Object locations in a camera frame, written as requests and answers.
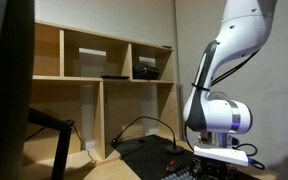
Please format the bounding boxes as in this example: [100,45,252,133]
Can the large dark monitor panel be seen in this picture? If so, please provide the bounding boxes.
[0,0,36,180]

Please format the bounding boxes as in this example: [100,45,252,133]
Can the black desk mat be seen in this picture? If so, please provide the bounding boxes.
[110,134,198,180]

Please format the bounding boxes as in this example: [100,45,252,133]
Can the flat black tray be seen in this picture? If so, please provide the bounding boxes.
[100,74,131,80]

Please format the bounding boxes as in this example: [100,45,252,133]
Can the thin black power cable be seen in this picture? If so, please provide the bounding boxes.
[71,123,98,165]

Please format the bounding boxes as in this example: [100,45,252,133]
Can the black gooseneck desk microphone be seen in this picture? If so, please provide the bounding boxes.
[112,115,186,155]

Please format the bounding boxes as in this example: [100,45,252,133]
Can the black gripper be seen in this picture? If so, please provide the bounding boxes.
[188,157,234,180]

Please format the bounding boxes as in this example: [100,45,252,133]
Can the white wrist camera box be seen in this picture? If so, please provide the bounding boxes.
[193,145,250,167]

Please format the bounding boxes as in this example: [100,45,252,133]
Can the black zip case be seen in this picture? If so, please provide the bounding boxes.
[132,63,161,81]

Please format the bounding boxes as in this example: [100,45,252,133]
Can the black metal stand frame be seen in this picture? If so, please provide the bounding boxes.
[27,107,75,180]

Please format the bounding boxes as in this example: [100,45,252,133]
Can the light wooden shelf unit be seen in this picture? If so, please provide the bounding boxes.
[19,19,182,172]

